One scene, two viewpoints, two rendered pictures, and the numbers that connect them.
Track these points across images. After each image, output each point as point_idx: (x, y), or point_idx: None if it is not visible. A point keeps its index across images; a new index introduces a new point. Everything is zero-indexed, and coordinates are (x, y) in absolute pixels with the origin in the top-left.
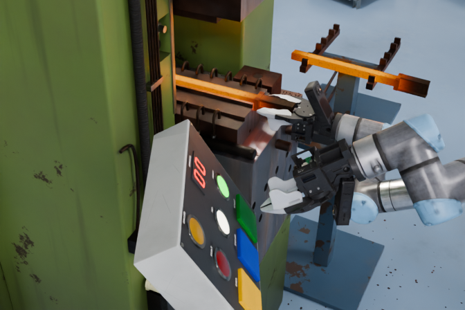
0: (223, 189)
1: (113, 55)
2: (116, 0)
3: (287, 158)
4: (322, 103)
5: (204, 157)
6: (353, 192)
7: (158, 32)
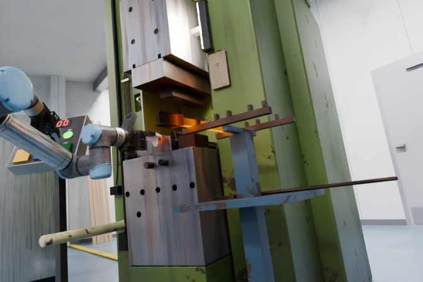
0: (65, 135)
1: (112, 102)
2: (114, 84)
3: (175, 193)
4: (124, 123)
5: (74, 124)
6: (30, 123)
7: (128, 97)
